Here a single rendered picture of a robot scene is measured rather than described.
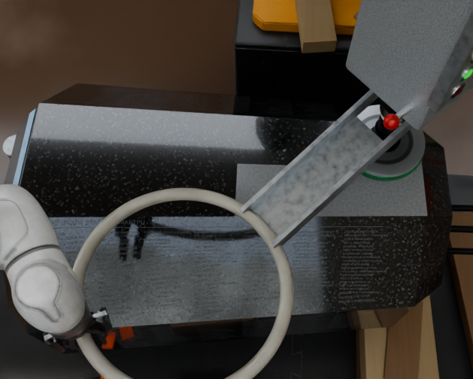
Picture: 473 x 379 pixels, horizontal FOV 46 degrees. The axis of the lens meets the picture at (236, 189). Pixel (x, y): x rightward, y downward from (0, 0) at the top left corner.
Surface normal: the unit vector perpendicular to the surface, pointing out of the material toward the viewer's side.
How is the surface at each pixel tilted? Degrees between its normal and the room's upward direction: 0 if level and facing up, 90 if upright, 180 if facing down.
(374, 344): 0
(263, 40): 0
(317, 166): 15
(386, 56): 90
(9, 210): 32
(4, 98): 0
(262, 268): 45
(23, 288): 11
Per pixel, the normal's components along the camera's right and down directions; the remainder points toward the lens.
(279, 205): -0.22, -0.26
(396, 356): -0.02, -0.43
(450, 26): -0.77, 0.58
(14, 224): 0.47, -0.55
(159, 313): -0.02, 0.33
